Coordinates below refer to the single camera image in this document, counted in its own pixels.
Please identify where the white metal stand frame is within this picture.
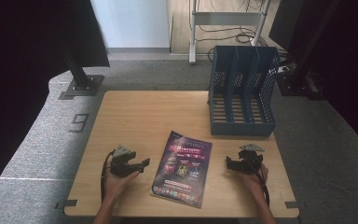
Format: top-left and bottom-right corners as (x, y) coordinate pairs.
(188, 0), (273, 64)

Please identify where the black floor cable tangle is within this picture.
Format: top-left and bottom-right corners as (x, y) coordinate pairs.
(195, 0), (282, 62)

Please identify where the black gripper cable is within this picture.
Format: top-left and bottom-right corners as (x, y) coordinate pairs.
(245, 158), (270, 208)
(100, 149), (116, 203)

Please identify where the purple glossy magazine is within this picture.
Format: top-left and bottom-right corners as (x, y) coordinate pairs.
(150, 130), (213, 209)

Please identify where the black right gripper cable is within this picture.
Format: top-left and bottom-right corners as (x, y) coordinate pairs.
(245, 158), (270, 208)

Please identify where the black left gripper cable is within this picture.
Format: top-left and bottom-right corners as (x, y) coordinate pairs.
(100, 149), (116, 203)

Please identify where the black stand with base plate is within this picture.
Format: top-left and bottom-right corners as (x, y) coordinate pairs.
(59, 46), (105, 98)

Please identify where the blue plastic file rack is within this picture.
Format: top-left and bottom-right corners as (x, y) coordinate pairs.
(208, 45), (282, 137)

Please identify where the person's left hand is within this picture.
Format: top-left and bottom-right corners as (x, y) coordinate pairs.
(103, 169), (140, 203)

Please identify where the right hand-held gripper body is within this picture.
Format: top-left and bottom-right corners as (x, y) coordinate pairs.
(238, 143), (266, 175)

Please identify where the black stand with dark base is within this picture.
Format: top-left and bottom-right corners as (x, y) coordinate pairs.
(275, 0), (326, 101)

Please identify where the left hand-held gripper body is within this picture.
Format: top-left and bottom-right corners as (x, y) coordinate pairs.
(110, 144), (138, 178)

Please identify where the person's right hand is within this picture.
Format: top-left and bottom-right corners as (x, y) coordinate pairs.
(241, 163), (269, 197)

